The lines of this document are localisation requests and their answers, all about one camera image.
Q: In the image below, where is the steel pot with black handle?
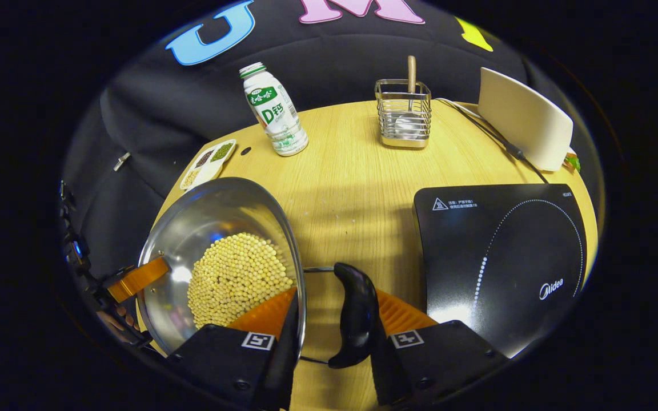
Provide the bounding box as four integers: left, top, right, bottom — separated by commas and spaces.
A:
137, 177, 380, 369

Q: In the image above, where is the toaster power cable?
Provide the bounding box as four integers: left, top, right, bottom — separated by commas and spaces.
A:
435, 97, 550, 184

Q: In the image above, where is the wooden-handled spoon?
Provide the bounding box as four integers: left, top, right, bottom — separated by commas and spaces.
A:
395, 55, 427, 140

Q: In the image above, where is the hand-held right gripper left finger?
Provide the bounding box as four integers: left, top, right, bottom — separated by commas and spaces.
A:
166, 287, 301, 411

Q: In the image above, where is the pile of soybeans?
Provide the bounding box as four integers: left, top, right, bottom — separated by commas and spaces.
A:
187, 232, 295, 329

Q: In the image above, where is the white drink bottle green label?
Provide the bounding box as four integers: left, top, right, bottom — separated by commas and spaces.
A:
239, 62, 309, 157

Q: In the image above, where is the white toaster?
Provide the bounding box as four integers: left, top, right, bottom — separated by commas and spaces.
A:
478, 67, 574, 172

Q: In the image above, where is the white divided dish with beans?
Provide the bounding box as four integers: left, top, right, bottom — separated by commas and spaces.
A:
179, 139, 237, 191

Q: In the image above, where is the black induction cooktop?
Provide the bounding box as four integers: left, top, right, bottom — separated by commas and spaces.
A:
413, 183, 588, 359

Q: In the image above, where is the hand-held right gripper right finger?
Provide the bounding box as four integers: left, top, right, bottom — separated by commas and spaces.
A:
370, 288, 509, 407

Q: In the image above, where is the metal wire utensil holder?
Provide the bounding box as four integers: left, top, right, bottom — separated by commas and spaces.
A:
375, 79, 432, 150

